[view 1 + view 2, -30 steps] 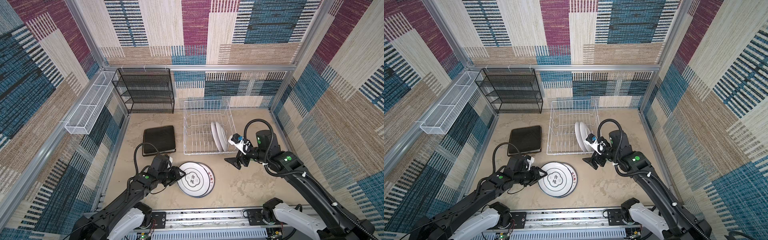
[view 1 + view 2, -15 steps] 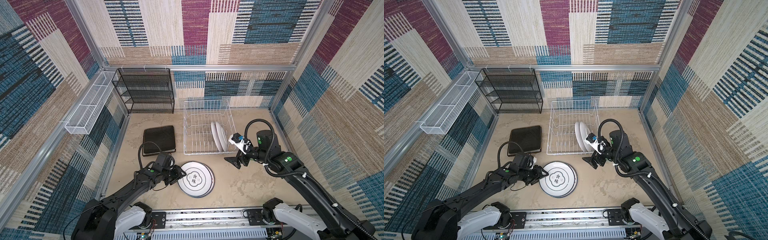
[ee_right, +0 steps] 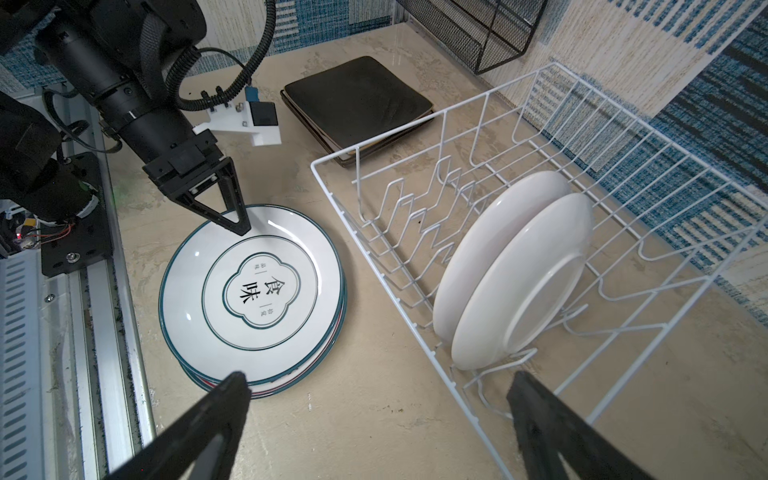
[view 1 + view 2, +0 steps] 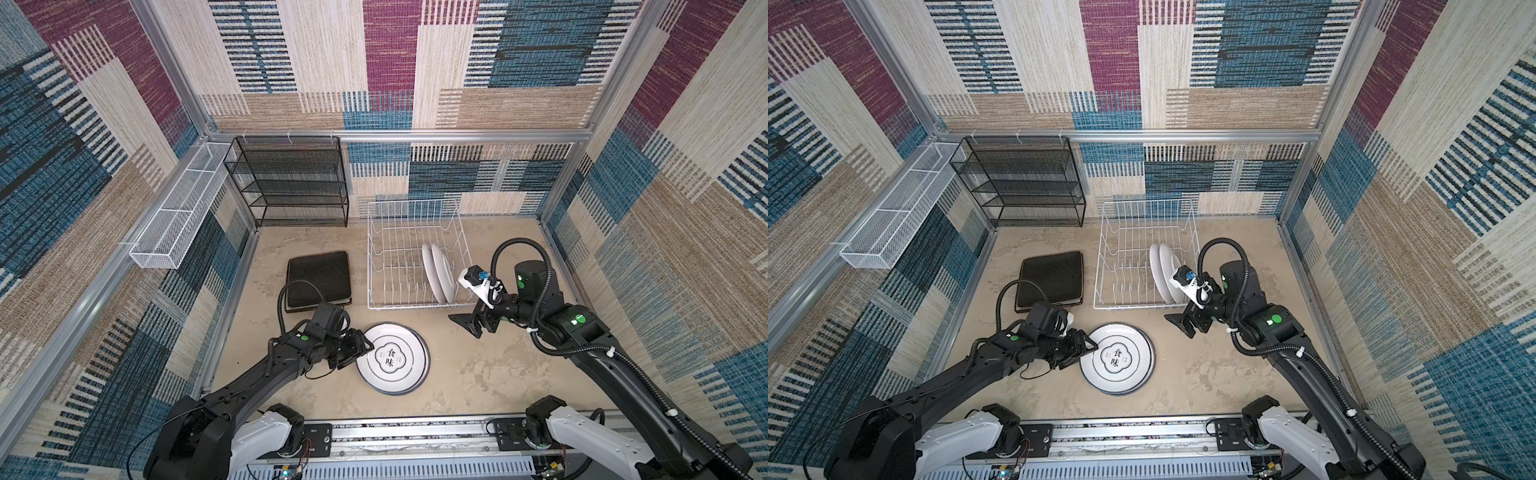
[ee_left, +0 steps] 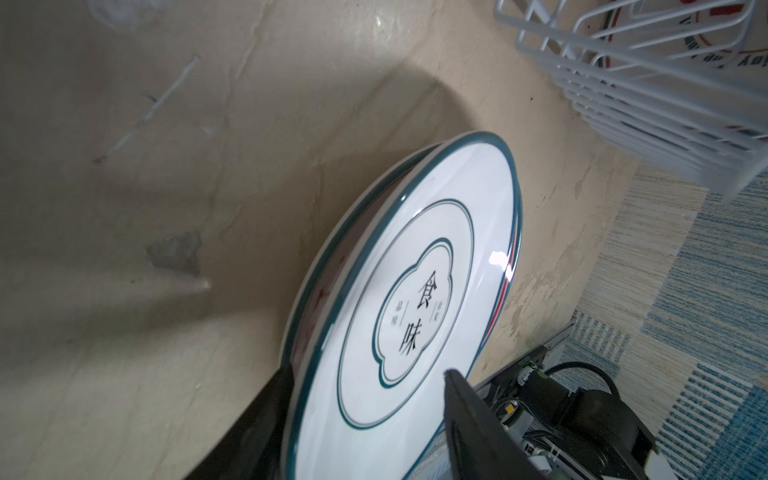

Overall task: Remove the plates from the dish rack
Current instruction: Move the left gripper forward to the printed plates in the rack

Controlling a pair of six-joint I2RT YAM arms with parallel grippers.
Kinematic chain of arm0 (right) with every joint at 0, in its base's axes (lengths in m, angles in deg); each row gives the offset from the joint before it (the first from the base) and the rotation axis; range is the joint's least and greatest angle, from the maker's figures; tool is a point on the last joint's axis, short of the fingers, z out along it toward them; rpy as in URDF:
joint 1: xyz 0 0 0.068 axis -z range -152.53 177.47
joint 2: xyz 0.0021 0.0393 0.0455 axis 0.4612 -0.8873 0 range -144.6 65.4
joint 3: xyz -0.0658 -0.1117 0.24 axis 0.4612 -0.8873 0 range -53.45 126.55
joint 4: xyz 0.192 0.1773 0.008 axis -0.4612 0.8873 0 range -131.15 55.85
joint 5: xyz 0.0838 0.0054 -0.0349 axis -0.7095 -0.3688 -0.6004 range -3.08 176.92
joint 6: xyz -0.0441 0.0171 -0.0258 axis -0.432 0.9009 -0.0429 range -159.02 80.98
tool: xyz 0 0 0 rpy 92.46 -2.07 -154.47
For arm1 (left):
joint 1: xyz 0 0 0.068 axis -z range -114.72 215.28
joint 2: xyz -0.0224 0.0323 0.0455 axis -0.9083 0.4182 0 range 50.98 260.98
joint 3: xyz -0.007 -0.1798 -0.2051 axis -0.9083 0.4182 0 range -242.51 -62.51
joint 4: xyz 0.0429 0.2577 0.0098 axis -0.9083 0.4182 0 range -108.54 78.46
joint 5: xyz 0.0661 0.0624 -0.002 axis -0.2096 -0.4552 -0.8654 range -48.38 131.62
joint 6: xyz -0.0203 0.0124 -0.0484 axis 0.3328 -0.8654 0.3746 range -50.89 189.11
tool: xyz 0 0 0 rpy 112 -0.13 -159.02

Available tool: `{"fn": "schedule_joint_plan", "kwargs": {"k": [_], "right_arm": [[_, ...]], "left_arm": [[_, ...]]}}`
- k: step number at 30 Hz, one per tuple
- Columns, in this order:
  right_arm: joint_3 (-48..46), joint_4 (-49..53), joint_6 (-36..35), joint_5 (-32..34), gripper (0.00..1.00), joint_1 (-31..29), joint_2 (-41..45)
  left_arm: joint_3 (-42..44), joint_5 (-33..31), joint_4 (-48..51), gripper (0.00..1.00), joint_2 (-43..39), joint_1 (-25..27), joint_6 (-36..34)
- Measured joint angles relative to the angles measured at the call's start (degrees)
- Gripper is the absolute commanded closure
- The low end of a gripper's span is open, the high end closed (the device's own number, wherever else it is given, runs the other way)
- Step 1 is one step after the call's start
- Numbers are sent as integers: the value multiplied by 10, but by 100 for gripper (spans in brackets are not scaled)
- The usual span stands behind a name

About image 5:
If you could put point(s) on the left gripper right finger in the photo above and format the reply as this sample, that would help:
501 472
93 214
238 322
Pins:
479 447

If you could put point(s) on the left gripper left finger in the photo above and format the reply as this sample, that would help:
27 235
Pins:
251 448

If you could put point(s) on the white round plate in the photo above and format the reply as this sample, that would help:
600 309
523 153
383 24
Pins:
419 294
331 257
728 36

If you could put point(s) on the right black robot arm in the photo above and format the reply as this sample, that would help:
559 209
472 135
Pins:
581 433

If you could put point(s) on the white wire dish rack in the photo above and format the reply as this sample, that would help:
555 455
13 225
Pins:
693 120

